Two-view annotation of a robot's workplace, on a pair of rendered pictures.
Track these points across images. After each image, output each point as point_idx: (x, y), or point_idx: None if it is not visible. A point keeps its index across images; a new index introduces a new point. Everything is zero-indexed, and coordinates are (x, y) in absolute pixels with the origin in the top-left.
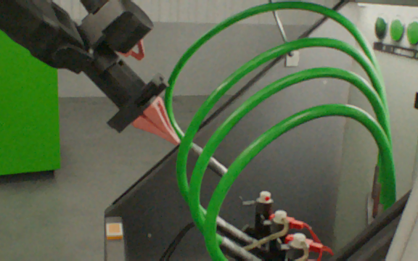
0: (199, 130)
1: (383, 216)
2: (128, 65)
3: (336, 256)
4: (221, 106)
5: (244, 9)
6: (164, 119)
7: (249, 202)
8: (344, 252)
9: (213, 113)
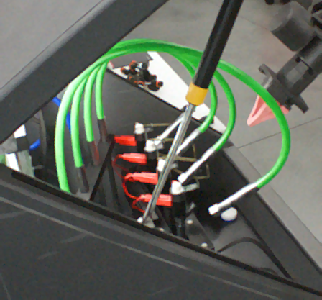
0: (287, 278)
1: (113, 75)
2: (290, 60)
3: (136, 88)
4: (261, 270)
5: None
6: (257, 100)
7: (190, 187)
8: (132, 83)
9: (272, 273)
